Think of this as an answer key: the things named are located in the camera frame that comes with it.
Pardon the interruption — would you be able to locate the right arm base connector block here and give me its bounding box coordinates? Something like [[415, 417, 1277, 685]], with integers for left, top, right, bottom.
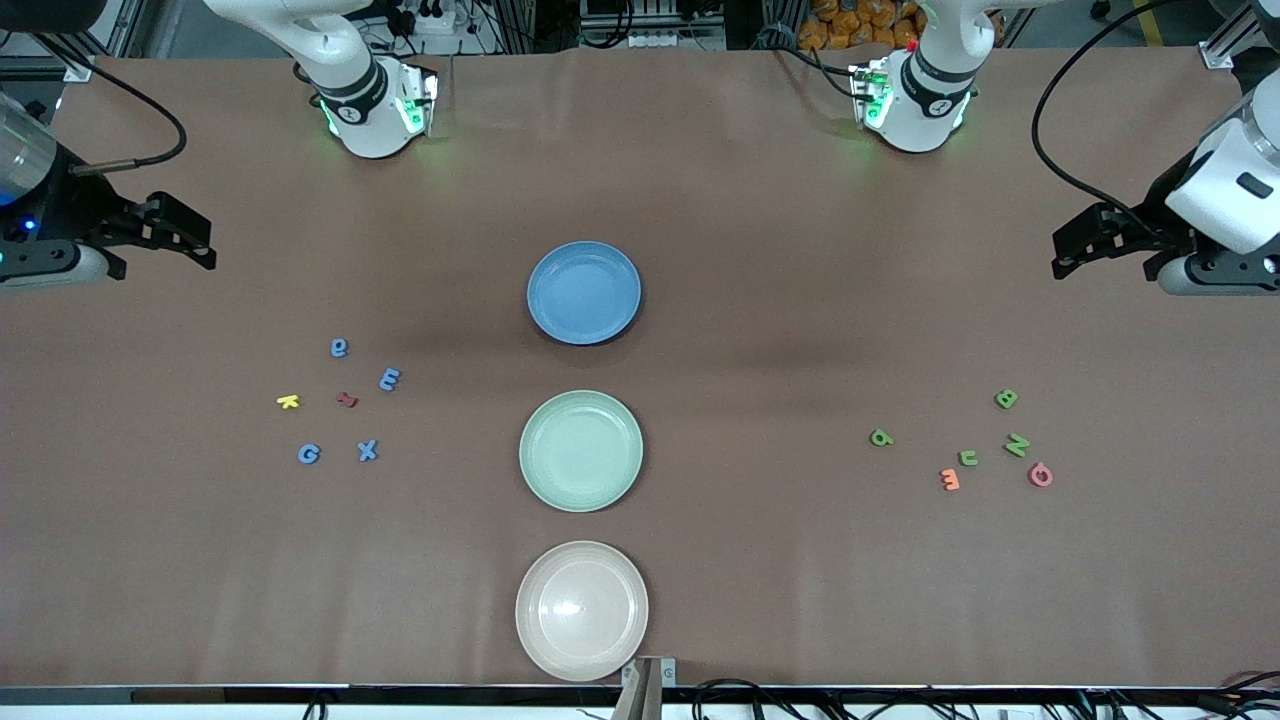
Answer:
[[398, 62, 441, 138]]

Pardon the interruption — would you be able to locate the left arm base connector block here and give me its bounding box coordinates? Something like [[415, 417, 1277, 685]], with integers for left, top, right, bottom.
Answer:
[[848, 62, 893, 129]]

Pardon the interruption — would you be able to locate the orange fruit pile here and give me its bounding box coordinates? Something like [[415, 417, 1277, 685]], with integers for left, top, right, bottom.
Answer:
[[797, 0, 926, 51]]

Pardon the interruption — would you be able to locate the white power strip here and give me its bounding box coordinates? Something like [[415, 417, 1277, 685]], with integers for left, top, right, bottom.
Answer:
[[390, 0, 456, 36]]

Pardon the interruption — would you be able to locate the blue plate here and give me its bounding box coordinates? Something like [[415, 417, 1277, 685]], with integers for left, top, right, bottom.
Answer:
[[527, 241, 642, 347]]

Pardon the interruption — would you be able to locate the brown table cover sheet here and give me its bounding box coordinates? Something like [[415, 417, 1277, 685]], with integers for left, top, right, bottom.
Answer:
[[0, 45, 1280, 691]]

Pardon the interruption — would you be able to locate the green plate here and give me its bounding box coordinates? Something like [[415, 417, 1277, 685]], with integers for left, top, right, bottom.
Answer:
[[519, 390, 644, 513]]

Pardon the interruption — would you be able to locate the beige plate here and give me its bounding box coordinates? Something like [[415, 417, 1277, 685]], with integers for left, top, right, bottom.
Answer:
[[515, 541, 650, 683]]

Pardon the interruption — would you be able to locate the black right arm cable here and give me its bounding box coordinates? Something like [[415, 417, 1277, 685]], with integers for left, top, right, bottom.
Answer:
[[0, 30, 189, 176]]

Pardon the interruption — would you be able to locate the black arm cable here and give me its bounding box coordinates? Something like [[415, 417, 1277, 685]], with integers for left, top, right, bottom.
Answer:
[[0, 30, 189, 176], [1030, 0, 1186, 226]]

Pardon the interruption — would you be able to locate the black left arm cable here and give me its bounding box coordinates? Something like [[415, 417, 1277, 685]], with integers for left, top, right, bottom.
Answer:
[[1030, 0, 1186, 226]]

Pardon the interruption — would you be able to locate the aluminium frame profile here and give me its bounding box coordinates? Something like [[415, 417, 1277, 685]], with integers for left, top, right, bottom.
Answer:
[[0, 0, 96, 83], [1200, 0, 1280, 71]]

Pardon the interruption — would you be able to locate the black base cable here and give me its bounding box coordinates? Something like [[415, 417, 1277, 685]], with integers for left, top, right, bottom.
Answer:
[[765, 30, 863, 91]]

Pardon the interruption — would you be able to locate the table edge rail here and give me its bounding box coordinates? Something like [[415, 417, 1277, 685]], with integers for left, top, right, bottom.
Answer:
[[0, 684, 1280, 707]]

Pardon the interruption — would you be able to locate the grey metal camera mount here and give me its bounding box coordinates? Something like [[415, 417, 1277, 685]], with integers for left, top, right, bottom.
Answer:
[[612, 655, 679, 720]]

